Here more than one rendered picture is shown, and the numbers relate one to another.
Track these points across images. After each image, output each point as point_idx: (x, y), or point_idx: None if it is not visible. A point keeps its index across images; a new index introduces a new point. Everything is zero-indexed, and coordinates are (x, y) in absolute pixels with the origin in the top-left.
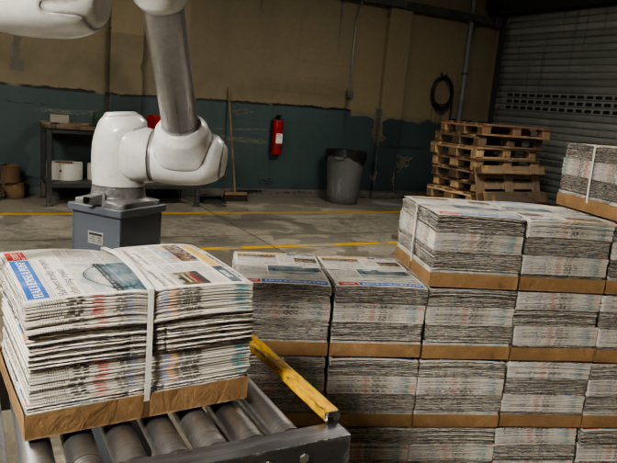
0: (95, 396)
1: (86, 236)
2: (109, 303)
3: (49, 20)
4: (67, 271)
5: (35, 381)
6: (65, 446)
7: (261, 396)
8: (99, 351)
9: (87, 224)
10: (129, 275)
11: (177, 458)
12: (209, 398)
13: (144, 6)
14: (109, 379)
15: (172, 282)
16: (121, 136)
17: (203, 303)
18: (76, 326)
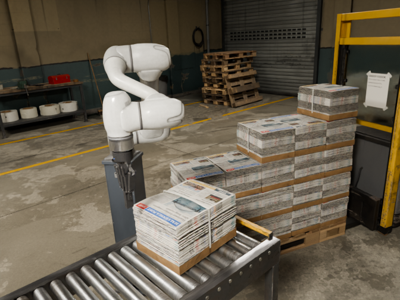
0: (196, 252)
1: (113, 175)
2: (198, 218)
3: (169, 124)
4: (170, 208)
5: (180, 253)
6: (190, 272)
7: (239, 233)
8: (196, 236)
9: (113, 169)
10: (191, 203)
11: (234, 266)
12: (226, 239)
13: (146, 79)
14: (199, 244)
15: (211, 203)
16: None
17: (222, 207)
18: (190, 230)
